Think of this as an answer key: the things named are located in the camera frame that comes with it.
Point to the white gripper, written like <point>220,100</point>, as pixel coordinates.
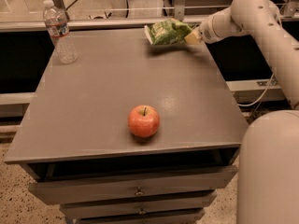
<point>207,33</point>

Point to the green jalapeno chip bag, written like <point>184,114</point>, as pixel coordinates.
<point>167,32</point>

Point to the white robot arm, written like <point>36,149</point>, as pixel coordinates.
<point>268,177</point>

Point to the clear plastic water bottle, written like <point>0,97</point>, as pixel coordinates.
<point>56,23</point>

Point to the red apple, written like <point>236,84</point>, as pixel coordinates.
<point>143,121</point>

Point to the grey drawer cabinet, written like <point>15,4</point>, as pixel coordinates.
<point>76,125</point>

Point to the middle grey drawer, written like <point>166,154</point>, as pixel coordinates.
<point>140,206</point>

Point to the grey drawer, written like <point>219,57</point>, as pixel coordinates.
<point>165,217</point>
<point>130,186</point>
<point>140,206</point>

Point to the bottom grey drawer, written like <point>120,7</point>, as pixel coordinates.
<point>165,217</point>

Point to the grey metal railing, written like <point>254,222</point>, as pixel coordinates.
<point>17,14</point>

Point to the top grey drawer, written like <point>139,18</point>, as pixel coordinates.
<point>130,186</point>

